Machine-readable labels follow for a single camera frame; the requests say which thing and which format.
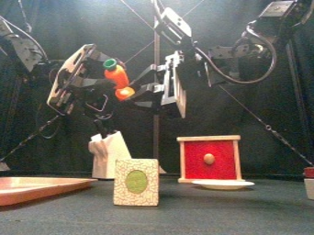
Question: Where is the orange carrot piece green cap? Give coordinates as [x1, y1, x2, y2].
[102, 58, 131, 90]

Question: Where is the white wooden knife block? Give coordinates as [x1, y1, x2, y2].
[87, 130, 133, 180]

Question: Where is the wooden drawer box red front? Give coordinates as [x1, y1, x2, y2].
[175, 134, 244, 184]

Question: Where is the patterned block green oval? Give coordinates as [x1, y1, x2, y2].
[113, 158, 161, 207]

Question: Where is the small white plate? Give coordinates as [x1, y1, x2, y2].
[190, 179, 257, 191]

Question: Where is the pink plastic tray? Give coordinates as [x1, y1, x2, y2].
[0, 176, 98, 207]

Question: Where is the black vertical frame pole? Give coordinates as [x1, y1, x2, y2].
[153, 0, 162, 162]

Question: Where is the black knife handle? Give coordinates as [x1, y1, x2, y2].
[94, 118, 117, 140]

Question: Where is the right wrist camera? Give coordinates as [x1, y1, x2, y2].
[153, 6, 194, 50]

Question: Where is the diagonal tension cable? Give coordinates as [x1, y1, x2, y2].
[118, 0, 314, 168]
[0, 0, 206, 162]

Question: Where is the thick black looped cable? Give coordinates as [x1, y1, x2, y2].
[196, 22, 278, 85]

